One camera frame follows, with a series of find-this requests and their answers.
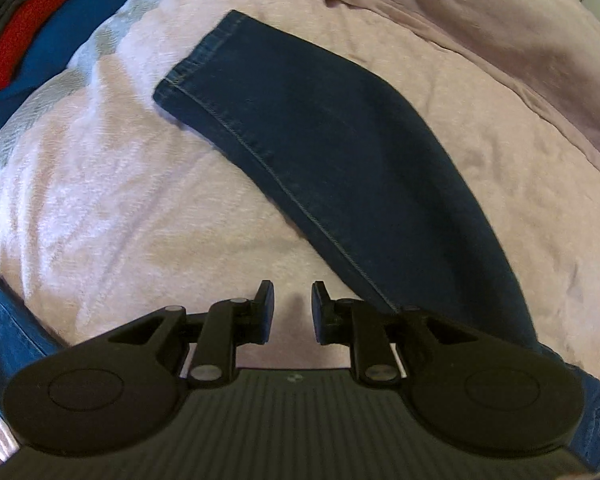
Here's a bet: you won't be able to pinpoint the grey white patterned bedspread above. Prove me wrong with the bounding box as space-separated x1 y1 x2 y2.
0 0 181 196

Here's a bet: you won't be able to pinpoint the blue folded cloth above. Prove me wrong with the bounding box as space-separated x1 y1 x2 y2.
0 0 137 134

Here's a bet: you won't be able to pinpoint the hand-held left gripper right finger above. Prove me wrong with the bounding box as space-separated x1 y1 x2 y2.
311 281 476 389

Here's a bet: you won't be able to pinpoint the dark blue denim jeans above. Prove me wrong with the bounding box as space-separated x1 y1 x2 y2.
0 9 600 476

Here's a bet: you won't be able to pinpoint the pink fleece blanket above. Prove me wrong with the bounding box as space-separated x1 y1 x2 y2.
0 0 600 461

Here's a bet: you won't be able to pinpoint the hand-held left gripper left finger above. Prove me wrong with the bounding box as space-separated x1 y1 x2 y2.
107 280 276 389

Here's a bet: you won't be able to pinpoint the red folded cloth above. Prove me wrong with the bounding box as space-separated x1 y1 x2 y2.
0 0 104 109

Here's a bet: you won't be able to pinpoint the lilac blanket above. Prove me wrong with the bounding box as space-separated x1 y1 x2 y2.
225 0 600 181

